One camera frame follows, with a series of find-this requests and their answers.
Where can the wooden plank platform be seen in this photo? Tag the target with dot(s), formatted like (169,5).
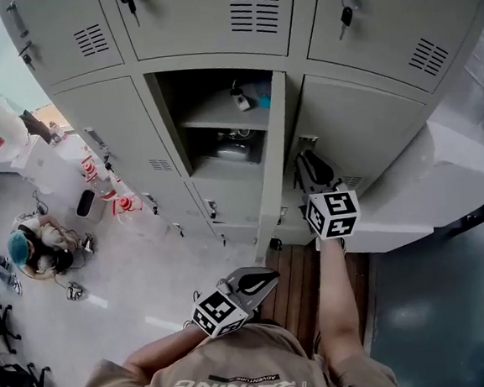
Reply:
(301,293)

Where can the small white and black device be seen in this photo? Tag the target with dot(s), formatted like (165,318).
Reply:
(241,101)

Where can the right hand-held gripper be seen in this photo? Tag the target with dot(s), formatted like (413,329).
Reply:
(332,214)

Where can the black round bag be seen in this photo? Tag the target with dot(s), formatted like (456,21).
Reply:
(64,260)

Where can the clear jug with red cap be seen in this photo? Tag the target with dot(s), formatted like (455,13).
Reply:
(125,203)
(104,188)
(87,165)

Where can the black metal stand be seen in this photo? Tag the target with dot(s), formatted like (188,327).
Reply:
(480,216)

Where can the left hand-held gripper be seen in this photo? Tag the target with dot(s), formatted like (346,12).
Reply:
(219,312)

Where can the blue cap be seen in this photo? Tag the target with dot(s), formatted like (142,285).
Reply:
(18,248)

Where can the grey metal locker cabinet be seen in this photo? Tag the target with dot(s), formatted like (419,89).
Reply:
(211,35)

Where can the silver and black device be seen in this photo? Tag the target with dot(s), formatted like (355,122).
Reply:
(234,151)

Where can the person's left forearm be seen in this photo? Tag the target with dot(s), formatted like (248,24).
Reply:
(163,351)

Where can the grey trash bin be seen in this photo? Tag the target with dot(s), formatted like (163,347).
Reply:
(85,202)

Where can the small blue object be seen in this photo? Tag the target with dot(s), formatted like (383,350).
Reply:
(264,101)

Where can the person's right forearm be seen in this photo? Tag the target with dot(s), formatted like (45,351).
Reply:
(338,306)

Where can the white water dispenser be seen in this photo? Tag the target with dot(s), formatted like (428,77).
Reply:
(45,163)

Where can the white curved counter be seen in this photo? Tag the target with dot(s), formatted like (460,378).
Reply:
(436,196)

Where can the dark bag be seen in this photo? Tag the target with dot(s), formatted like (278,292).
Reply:
(36,126)

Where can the black and white handheld device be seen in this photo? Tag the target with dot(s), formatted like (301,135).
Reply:
(74,291)
(87,243)

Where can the beige printed t-shirt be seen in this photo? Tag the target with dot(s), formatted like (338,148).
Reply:
(240,365)

